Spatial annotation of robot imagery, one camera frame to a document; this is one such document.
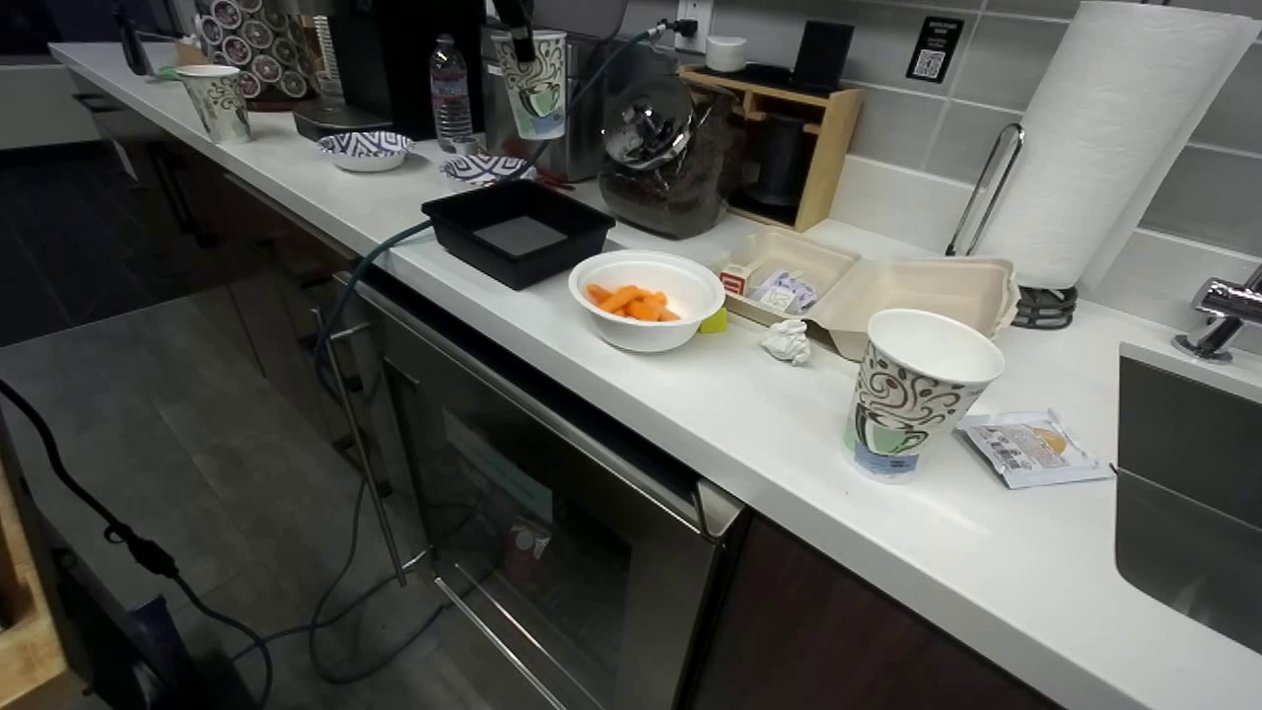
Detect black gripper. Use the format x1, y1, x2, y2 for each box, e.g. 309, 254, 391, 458
481, 0, 544, 68

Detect blue patterned ceramic bowl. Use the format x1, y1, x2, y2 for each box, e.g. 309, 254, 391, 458
316, 125, 418, 179

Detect black square bowl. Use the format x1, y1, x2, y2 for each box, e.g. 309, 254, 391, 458
418, 179, 619, 292

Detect small white cup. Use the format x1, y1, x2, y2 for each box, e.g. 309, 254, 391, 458
703, 31, 750, 78

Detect white round bowl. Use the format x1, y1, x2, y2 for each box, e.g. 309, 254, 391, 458
565, 249, 731, 359

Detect large patterned paper cup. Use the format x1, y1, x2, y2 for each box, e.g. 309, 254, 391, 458
849, 303, 1009, 476

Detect clear plastic water bottle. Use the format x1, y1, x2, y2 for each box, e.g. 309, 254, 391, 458
427, 31, 478, 153

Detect small blue patterned plate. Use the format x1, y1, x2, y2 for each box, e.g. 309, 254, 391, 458
437, 152, 533, 190

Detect circle patterned bag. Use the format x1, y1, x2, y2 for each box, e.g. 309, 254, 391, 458
194, 0, 347, 112

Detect orange food pieces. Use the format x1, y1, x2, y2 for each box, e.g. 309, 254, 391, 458
582, 281, 686, 327

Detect wooden shelf rack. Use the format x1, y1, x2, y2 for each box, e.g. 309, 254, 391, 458
678, 62, 867, 237

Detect sauce packets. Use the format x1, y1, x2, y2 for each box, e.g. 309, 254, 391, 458
719, 260, 823, 321

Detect crumpled white paper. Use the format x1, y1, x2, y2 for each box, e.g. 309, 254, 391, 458
758, 315, 820, 373

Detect beige takeout clamshell container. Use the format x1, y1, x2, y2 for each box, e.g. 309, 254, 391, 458
713, 224, 1024, 367

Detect stainless dishwasher door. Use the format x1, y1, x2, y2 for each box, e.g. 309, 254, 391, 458
351, 278, 750, 710

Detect metal paper towel holder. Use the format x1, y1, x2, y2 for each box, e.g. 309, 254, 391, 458
942, 118, 1079, 334

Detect white paper towel roll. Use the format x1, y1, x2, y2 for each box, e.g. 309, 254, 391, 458
974, 0, 1262, 292

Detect flat printed sachet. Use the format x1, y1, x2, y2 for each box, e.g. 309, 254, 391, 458
959, 408, 1114, 495

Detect chrome faucet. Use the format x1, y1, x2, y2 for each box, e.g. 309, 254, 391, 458
1170, 266, 1262, 367

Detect stainless steel sink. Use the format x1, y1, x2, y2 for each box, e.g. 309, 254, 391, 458
1113, 350, 1262, 658

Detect white wall outlet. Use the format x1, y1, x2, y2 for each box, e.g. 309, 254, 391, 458
671, 0, 719, 54

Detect black cable over counter edge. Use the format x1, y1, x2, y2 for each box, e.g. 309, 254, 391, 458
302, 214, 458, 689

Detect black floor cable with plug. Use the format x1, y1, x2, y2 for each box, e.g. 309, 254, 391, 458
0, 375, 277, 710

